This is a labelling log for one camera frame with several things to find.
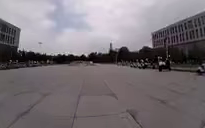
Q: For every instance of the white scooter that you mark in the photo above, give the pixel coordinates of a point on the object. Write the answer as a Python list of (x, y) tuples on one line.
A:
[(164, 64)]

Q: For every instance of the row of parked scooters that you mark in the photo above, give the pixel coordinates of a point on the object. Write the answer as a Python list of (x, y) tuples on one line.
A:
[(140, 63)]

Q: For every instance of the distant tower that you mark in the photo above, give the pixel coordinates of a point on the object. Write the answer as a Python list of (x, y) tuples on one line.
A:
[(110, 46)]

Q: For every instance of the row of trees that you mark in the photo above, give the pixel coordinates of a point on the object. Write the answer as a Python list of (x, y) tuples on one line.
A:
[(73, 58)]

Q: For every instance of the dark glass building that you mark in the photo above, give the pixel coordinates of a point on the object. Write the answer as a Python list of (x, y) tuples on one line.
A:
[(3, 40)]

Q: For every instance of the row of parked bicycles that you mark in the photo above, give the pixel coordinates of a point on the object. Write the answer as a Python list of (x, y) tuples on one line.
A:
[(13, 64)]

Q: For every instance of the grass strip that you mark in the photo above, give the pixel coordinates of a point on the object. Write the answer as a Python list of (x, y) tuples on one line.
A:
[(186, 68)]

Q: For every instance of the lamp pole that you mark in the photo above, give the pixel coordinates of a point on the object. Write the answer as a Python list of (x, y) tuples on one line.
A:
[(40, 46)]

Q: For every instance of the pale office building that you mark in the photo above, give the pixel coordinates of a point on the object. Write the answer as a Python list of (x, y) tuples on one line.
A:
[(186, 33)]

